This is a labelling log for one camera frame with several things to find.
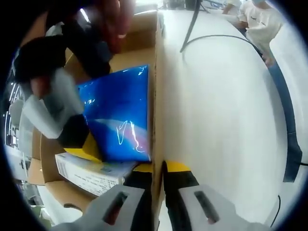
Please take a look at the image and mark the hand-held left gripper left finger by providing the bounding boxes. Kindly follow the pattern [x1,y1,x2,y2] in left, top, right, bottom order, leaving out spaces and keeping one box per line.
[51,163,154,231]

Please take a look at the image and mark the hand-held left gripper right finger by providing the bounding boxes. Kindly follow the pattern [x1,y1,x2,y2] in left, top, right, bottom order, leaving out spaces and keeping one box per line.
[163,160,271,231]

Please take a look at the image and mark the white carton box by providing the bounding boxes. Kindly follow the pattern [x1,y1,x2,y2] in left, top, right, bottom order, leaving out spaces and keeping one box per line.
[54,152,140,197]

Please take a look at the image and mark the blue soft tissue pack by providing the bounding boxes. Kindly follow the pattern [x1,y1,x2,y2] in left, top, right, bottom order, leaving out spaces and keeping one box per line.
[76,63,152,162]

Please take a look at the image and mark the brown cardboard shoe box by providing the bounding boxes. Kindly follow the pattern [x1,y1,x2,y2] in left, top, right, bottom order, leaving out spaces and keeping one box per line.
[28,11,167,231]

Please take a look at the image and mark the person's right hand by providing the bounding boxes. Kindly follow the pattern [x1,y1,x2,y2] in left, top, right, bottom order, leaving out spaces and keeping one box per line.
[95,0,136,54]

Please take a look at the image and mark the person's upper body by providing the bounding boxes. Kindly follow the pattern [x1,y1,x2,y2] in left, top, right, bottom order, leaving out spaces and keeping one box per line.
[221,0,284,68]

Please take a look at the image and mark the thin black cable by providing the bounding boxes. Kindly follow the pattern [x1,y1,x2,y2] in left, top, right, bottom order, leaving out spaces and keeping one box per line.
[269,194,282,229]

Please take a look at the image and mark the thick black braided cable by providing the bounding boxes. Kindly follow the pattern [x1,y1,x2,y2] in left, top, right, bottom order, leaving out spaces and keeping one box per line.
[180,0,265,64]

